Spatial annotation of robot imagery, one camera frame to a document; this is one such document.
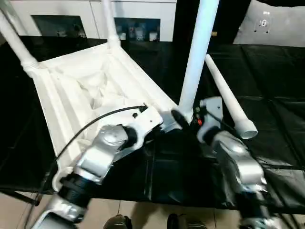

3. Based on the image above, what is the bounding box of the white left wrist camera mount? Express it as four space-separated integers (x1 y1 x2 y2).
130 104 165 153

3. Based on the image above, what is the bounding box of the black metal support frame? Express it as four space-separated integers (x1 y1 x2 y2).
0 188 41 206

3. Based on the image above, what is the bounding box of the white glass-door cabinet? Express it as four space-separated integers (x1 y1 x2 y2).
9 0 178 43

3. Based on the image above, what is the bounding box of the dark right robot foot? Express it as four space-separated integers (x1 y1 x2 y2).
166 213 208 229

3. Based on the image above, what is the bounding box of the white curved plastic panel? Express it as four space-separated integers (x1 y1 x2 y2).
232 0 305 47

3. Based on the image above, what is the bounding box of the dark robot foot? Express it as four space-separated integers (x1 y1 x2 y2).
103 214 133 229
166 213 208 229

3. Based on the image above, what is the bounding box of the white plastic table top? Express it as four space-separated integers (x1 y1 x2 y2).
22 44 189 191

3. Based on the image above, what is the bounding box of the black left wrist camera cable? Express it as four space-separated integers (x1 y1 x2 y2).
33 103 148 208

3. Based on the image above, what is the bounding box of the dark left robot foot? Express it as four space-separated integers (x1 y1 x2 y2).
103 214 133 229

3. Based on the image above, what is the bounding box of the white plastic table leg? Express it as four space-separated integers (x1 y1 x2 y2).
102 0 121 50
178 0 220 125
204 54 258 139
0 0 39 72

